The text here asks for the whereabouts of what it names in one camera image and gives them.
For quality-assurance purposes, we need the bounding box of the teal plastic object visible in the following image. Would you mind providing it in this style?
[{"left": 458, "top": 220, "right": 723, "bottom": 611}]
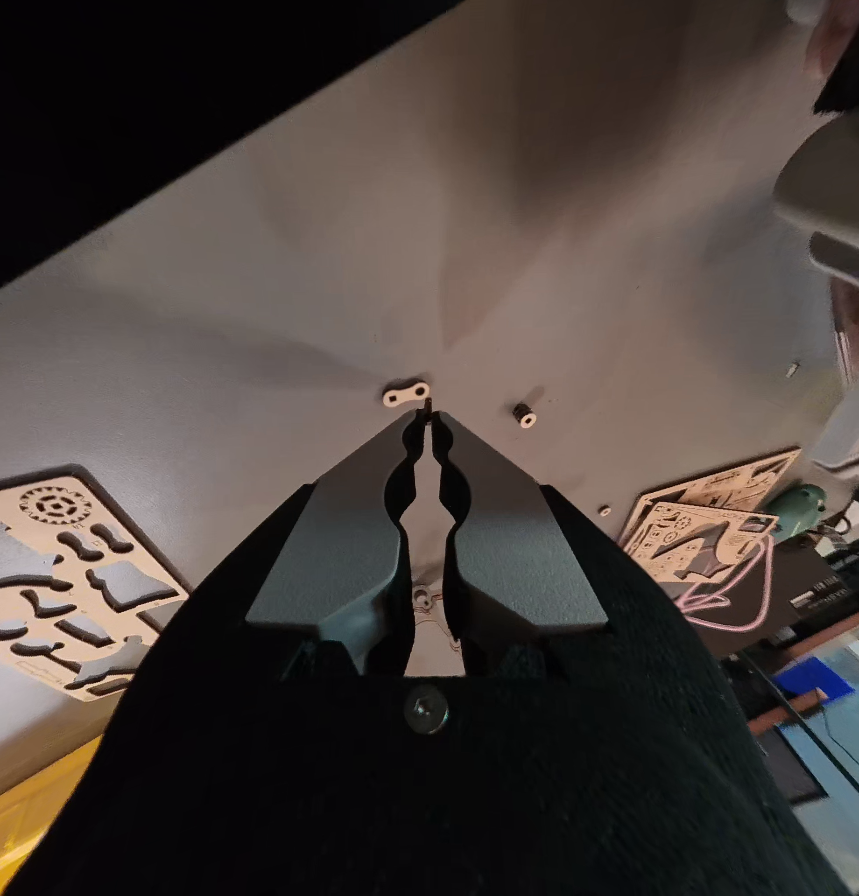
[{"left": 764, "top": 483, "right": 827, "bottom": 541}]

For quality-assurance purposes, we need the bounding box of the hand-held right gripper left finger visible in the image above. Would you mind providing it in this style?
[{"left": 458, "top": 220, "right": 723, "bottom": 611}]
[{"left": 245, "top": 408, "right": 425, "bottom": 676}]

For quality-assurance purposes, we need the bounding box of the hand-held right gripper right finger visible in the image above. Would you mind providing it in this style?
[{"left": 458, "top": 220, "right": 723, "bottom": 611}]
[{"left": 429, "top": 409, "right": 609, "bottom": 676}]

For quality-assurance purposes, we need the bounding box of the yellow object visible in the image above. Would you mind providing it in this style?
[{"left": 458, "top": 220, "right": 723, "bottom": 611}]
[{"left": 0, "top": 734, "right": 103, "bottom": 896}]

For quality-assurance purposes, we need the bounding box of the black box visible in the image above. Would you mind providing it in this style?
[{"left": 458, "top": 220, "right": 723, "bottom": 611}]
[{"left": 785, "top": 545, "right": 859, "bottom": 618}]

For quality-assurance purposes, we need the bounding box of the person's left hand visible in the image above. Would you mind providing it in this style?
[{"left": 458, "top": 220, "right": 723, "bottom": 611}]
[{"left": 805, "top": 0, "right": 859, "bottom": 77}]

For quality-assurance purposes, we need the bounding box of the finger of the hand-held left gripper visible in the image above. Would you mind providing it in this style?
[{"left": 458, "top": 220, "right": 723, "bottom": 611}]
[{"left": 811, "top": 297, "right": 859, "bottom": 471}]

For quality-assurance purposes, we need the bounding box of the wooden sheet with punched-out holes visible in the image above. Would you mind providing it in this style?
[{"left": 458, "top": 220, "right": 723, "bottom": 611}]
[{"left": 0, "top": 465, "right": 190, "bottom": 702}]

